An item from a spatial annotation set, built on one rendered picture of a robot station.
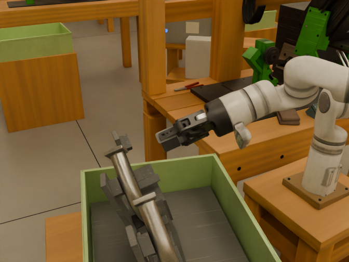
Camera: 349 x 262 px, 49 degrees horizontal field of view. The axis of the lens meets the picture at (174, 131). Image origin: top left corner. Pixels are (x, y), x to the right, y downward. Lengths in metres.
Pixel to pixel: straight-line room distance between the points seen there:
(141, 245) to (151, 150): 1.33
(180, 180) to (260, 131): 0.42
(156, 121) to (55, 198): 1.06
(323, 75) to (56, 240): 0.84
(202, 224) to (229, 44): 1.07
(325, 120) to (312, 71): 0.38
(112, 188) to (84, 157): 2.27
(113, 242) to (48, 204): 1.60
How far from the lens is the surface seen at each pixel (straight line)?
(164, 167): 1.18
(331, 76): 0.79
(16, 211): 2.66
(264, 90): 0.78
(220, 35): 1.91
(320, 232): 1.16
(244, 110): 0.76
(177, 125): 0.72
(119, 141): 0.90
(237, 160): 1.39
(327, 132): 1.15
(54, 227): 1.25
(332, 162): 1.20
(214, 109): 0.76
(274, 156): 1.51
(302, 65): 0.79
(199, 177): 1.23
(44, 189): 2.78
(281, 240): 1.29
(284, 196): 1.26
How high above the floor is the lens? 1.60
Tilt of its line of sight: 29 degrees down
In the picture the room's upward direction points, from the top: straight up
